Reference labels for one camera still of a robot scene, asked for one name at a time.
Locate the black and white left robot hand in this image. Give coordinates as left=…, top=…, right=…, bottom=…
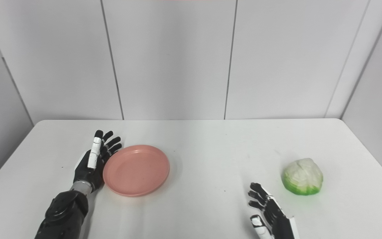
left=73, top=130, right=122, bottom=193

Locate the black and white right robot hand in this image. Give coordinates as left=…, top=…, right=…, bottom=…
left=248, top=182, right=300, bottom=239

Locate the pink plastic plate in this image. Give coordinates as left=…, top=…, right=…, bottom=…
left=103, top=145, right=170, bottom=197

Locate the green and white toy cabbage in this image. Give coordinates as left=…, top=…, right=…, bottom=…
left=282, top=158, right=324, bottom=196

